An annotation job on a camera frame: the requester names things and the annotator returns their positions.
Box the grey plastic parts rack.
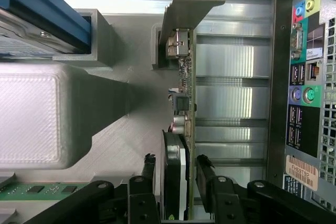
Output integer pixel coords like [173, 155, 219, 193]
[0, 8, 184, 224]

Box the green RAM stick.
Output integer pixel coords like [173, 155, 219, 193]
[0, 181, 91, 201]

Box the black open PC case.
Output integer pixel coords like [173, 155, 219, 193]
[266, 0, 336, 209]

